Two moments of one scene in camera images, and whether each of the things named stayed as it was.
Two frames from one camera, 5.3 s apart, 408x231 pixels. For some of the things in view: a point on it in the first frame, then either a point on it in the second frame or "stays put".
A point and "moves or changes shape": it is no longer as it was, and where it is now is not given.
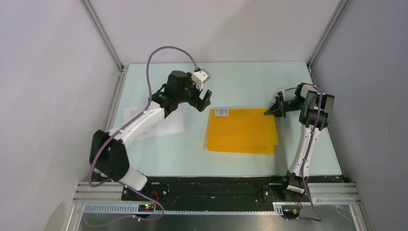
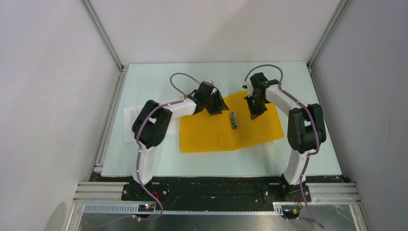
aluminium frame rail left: [103, 34] stays put
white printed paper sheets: [172, 123] stays put
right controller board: [290, 213] stays put
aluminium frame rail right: [342, 6] stays put
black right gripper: [278, 108] -> [255, 112]
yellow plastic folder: [241, 130] moves or changes shape
